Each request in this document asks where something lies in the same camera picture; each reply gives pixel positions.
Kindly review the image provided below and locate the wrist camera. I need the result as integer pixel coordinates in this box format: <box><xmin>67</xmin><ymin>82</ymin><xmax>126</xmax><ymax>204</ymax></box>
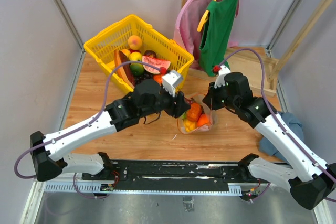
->
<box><xmin>162</xmin><ymin>70</ymin><xmax>183</xmax><ymax>97</ymax></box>
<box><xmin>214</xmin><ymin>64</ymin><xmax>231</xmax><ymax>89</ymax></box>

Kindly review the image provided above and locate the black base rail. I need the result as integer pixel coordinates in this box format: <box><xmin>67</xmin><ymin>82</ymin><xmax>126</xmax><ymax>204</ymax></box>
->
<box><xmin>81</xmin><ymin>159</ymin><xmax>260</xmax><ymax>195</ymax></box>

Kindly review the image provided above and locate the peach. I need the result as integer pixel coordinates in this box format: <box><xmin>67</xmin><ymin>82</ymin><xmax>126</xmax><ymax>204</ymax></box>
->
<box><xmin>128</xmin><ymin>35</ymin><xmax>143</xmax><ymax>50</ymax></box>

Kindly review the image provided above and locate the orange fruit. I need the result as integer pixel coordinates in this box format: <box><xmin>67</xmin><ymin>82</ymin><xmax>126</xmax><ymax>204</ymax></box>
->
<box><xmin>121</xmin><ymin>49</ymin><xmax>131</xmax><ymax>57</ymax></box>

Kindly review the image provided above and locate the blue cloth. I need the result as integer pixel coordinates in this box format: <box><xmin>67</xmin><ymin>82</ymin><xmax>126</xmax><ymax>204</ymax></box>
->
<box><xmin>259</xmin><ymin>111</ymin><xmax>304</xmax><ymax>164</ymax></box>

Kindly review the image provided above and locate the watermelon slice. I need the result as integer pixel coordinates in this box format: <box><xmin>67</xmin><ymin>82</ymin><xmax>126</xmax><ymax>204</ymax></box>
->
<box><xmin>142</xmin><ymin>56</ymin><xmax>171</xmax><ymax>74</ymax></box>

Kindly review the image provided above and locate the pink shirt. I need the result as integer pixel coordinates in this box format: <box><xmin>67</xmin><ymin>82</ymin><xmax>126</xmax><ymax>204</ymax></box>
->
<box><xmin>173</xmin><ymin>0</ymin><xmax>241</xmax><ymax>70</ymax></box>

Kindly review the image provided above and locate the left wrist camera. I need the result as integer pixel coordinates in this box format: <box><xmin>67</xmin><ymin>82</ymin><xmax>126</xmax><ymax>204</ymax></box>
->
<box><xmin>162</xmin><ymin>70</ymin><xmax>183</xmax><ymax>97</ymax></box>

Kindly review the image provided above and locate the clear zip top bag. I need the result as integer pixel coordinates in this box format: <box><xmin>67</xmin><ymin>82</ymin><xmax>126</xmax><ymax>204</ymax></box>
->
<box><xmin>177</xmin><ymin>93</ymin><xmax>218</xmax><ymax>134</ymax></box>

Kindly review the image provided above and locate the papaya slice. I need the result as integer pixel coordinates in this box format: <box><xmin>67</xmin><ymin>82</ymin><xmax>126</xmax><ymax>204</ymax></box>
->
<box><xmin>114</xmin><ymin>50</ymin><xmax>135</xmax><ymax>89</ymax></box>

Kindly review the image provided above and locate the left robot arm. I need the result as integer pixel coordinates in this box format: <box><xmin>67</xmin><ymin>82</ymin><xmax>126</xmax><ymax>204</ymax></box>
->
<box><xmin>30</xmin><ymin>80</ymin><xmax>191</xmax><ymax>182</ymax></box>

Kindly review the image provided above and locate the dark plum in basket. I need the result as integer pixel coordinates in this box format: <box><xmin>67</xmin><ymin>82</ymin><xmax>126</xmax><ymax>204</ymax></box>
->
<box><xmin>143</xmin><ymin>50</ymin><xmax>157</xmax><ymax>58</ymax></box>

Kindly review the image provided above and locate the orange tomato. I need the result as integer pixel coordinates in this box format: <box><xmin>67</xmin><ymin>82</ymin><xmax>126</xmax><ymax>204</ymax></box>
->
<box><xmin>186</xmin><ymin>103</ymin><xmax>202</xmax><ymax>122</ymax></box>

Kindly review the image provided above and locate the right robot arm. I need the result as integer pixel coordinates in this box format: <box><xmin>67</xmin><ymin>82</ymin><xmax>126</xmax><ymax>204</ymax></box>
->
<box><xmin>203</xmin><ymin>67</ymin><xmax>335</xmax><ymax>210</ymax></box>

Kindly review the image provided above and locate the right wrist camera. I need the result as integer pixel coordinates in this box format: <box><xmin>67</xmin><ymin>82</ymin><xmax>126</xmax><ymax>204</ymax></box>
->
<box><xmin>214</xmin><ymin>64</ymin><xmax>231</xmax><ymax>89</ymax></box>

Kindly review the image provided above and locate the dark grape bunch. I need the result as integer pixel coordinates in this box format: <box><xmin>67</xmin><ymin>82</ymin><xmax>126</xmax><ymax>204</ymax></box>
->
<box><xmin>134</xmin><ymin>72</ymin><xmax>154</xmax><ymax>85</ymax></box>

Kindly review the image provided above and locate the yellow bell pepper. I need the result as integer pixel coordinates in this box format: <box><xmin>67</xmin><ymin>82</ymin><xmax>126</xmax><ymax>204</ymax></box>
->
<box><xmin>183</xmin><ymin>119</ymin><xmax>197</xmax><ymax>132</ymax></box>

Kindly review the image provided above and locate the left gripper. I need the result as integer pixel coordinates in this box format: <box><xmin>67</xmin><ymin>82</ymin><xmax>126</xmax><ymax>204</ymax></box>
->
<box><xmin>140</xmin><ymin>83</ymin><xmax>192</xmax><ymax>118</ymax></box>

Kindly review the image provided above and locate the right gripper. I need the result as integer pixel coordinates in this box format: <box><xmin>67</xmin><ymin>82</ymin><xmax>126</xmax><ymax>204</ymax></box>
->
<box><xmin>203</xmin><ymin>80</ymin><xmax>239</xmax><ymax>110</ymax></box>

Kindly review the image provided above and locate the yellow plastic basket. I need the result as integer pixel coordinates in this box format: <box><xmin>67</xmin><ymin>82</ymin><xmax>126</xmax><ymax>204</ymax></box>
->
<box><xmin>84</xmin><ymin>15</ymin><xmax>194</xmax><ymax>79</ymax></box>

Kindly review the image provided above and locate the wooden clothes rack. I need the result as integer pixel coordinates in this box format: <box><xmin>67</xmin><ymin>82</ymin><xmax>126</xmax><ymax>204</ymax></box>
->
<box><xmin>181</xmin><ymin>0</ymin><xmax>336</xmax><ymax>97</ymax></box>

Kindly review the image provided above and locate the green shirt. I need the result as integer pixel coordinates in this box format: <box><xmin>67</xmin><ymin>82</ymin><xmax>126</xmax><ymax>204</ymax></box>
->
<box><xmin>199</xmin><ymin>0</ymin><xmax>239</xmax><ymax>77</ymax></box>

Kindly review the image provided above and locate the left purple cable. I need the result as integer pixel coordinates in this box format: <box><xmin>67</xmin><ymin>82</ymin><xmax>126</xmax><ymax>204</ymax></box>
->
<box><xmin>14</xmin><ymin>60</ymin><xmax>167</xmax><ymax>199</ymax></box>

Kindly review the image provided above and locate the orange persimmon in basket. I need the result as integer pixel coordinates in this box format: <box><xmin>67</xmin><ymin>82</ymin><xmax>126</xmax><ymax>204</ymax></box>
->
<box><xmin>153</xmin><ymin>74</ymin><xmax>163</xmax><ymax>85</ymax></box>

